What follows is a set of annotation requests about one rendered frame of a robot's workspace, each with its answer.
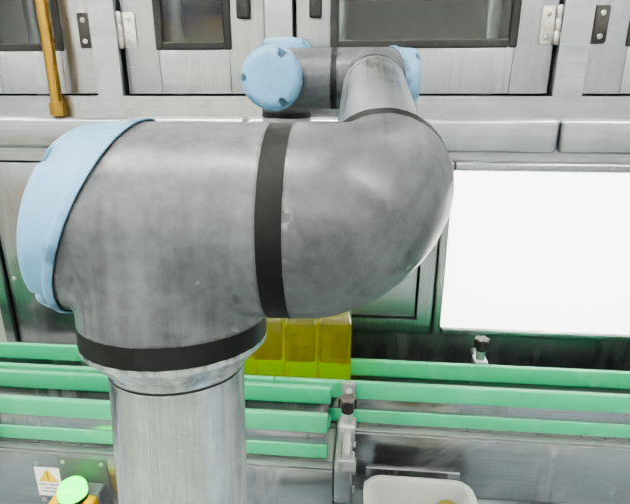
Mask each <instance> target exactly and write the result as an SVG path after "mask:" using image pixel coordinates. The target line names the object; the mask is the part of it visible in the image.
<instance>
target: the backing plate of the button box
mask: <svg viewBox="0 0 630 504"><path fill-rule="evenodd" d="M57 461H58V466H59V471H60V476H61V481H64V480H65V479H67V478H69V477H72V476H80V477H82V478H84V479H85V480H86V482H91V483H104V484H105V487H106V493H107V499H108V504H113V499H112V493H111V486H110V480H109V474H108V468H107V462H106V459H96V458H81V457H67V456H57Z"/></svg>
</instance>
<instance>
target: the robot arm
mask: <svg viewBox="0 0 630 504"><path fill-rule="evenodd" d="M240 79H241V83H242V87H243V90H244V92H245V94H246V96H247V97H248V98H249V100H250V101H251V102H253V103H254V104H255V105H257V106H258V107H260V108H262V117H263V118H262V122H158V121H156V120H155V119H152V118H135V119H132V120H129V121H127V122H111V123H91V124H85V125H82V126H79V127H76V128H74V129H71V130H70V131H68V132H66V133H65V134H63V135H62V136H60V137H59V138H58V139H57V140H56V141H54V142H53V143H52V144H51V145H50V146H49V148H48V149H47V150H46V152H45V154H44V156H43V158H42V161H41V163H39V164H37V165H36V166H35V167H34V169H33V171H32V173H31V175H30V178H29V180H28V182H27V185H26V188H25V190H24V193H23V197H22V201H21V205H20V209H19V215H18V222H17V237H16V241H17V256H18V262H19V267H20V271H21V274H22V277H23V280H24V282H25V284H26V286H27V288H28V290H29V291H31V292H32V293H35V297H36V299H37V301H39V302H40V303H41V304H43V305H45V306H47V307H49V308H52V309H53V310H55V311H56V312H59V313H74V317H75V328H76V339H77V347H78V353H79V356H80V358H81V359H82V360H83V361H84V362H85V363H86V364H88V365H89V366H91V367H93V368H94V369H96V370H98V371H99V372H101V373H103V374H104V375H106V376H108V385H109V396H110V408H111V420H112V432H113V444H114V456H115V467H116V479H117V491H118V503H119V504H247V476H246V428H245V380H244V361H245V360H246V359H247V358H248V357H249V356H250V355H252V354H253V353H254V352H255V351H256V350H257V349H258V348H259V347H260V346H261V345H262V344H263V342H264V340H265V338H266V331H267V329H266V327H267V322H266V318H289V319H316V318H324V317H330V316H335V315H339V314H342V313H345V312H348V311H351V310H354V309H357V308H359V307H361V306H364V305H366V304H368V303H371V302H372V301H374V300H376V299H378V298H380V297H381V296H383V295H384V294H386V293H387V292H389V291H390V290H391V289H393V288H394V287H396V286H397V285H398V284H399V283H401V282H402V281H403V280H404V279H405V278H406V277H408V276H409V275H410V274H411V273H412V272H413V271H414V270H415V269H416V268H417V267H418V266H419V265H420V264H421V263H422V262H423V260H424V259H425V258H426V256H427V255H428V254H429V252H430V251H431V250H432V248H433V247H434V246H435V244H436V243H437V241H438V239H439V237H440V235H441V233H442V231H443V229H444V227H445V225H446V222H447V220H448V218H449V215H450V211H451V208H452V203H453V198H454V174H453V166H452V163H451V160H450V158H449V154H448V151H447V149H446V146H445V144H444V142H443V140H442V139H441V137H440V135H439V134H438V132H437V131H436V130H435V129H434V127H433V126H432V125H431V124H430V123H429V122H427V121H426V120H425V119H423V118H422V117H421V116H419V115H418V113H417V110H416V107H415V105H416V103H417V102H418V98H419V92H420V83H421V57H420V53H419V52H418V51H417V50H416V49H415V48H404V47H398V46H395V45H392V46H388V47H311V45H310V43H309V41H308V40H306V39H304V38H297V37H271V38H267V39H264V40H263V41H262V42H261V47H259V48H257V49H255V50H254V51H252V52H251V53H250V54H249V55H248V57H247V58H246V59H245V61H244V63H243V66H242V70H241V77H240ZM311 109H339V114H338V120H337V122H311Z"/></svg>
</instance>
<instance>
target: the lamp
mask: <svg viewBox="0 0 630 504"><path fill-rule="evenodd" d="M88 496H89V488H88V486H87V482H86V480H85V479H84V478H82V477H80V476H72V477H69V478H67V479H65V480H64V481H62V482H61V484H60V485H59V487H58V489H57V501H58V504H82V503H83V502H84V501H85V500H86V499H87V498H88Z"/></svg>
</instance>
